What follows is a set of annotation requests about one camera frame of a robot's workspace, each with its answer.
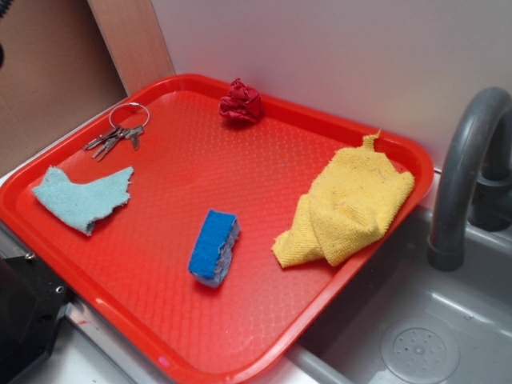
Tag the crumpled red paper ball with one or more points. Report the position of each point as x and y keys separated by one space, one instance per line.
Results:
x=242 y=103

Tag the grey plastic faucet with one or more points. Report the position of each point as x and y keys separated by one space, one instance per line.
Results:
x=475 y=183

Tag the red plastic tray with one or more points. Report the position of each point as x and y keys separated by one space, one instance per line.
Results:
x=133 y=269

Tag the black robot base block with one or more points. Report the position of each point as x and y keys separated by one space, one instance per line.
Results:
x=33 y=303

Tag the blue sponge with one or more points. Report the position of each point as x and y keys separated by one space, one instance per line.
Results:
x=213 y=251

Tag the silver keys bunch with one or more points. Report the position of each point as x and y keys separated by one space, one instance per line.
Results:
x=104 y=143

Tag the yellow microfiber cloth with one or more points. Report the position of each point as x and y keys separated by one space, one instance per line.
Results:
x=349 y=206

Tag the grey plastic sink basin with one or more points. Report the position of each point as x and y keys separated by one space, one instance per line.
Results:
x=400 y=320

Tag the brown cardboard panel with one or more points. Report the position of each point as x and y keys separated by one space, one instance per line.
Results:
x=57 y=74

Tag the light blue cloth scrap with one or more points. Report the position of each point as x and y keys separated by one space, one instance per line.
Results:
x=80 y=206

